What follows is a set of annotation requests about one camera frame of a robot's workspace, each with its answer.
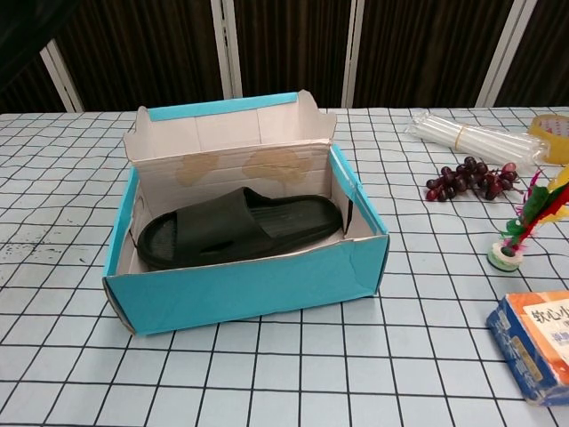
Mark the dark folding partition screen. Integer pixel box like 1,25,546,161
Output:
0,0,569,112

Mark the yellow packing tape roll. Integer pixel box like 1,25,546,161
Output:
527,114,569,165

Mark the colourful feather shuttlecock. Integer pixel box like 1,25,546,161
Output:
486,165,569,272

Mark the light blue checkered tablecloth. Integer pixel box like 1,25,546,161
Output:
0,105,569,427

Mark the bundle of clear plastic tubes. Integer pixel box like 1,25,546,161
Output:
404,110,550,170

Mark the purple artificial grape bunch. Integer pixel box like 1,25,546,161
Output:
425,156,521,204

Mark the orange snack package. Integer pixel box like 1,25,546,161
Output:
485,289,569,408

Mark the light blue cardboard shoe box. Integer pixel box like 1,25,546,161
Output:
101,91,390,340

